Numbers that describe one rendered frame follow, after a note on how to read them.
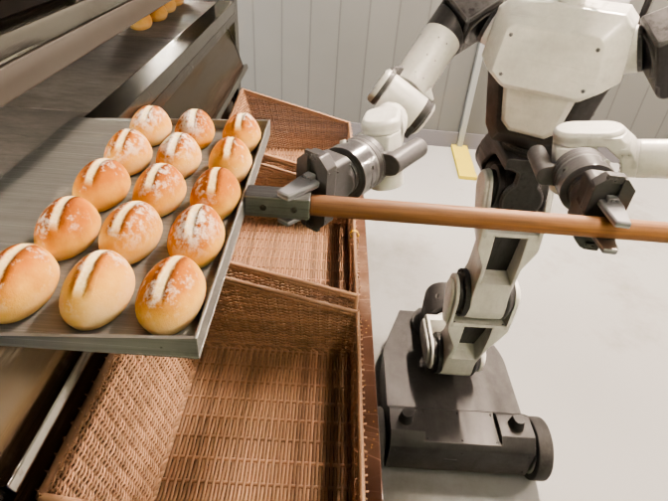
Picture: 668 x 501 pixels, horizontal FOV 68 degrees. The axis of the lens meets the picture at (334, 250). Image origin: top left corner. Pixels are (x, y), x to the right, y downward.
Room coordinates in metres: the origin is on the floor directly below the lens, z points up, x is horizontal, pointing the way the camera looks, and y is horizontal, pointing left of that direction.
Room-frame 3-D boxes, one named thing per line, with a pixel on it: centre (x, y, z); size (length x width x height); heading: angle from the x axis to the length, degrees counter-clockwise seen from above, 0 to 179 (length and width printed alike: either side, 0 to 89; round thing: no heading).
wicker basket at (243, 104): (1.82, 0.19, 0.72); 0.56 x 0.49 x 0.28; 3
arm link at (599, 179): (0.70, -0.40, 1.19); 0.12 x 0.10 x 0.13; 174
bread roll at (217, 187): (0.59, 0.17, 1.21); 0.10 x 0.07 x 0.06; 1
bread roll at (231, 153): (0.70, 0.17, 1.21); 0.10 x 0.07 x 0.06; 6
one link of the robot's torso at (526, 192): (1.20, -0.44, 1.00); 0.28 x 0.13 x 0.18; 1
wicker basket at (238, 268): (1.21, 0.17, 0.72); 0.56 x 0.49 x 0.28; 2
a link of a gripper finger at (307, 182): (0.60, 0.06, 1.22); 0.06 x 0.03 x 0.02; 146
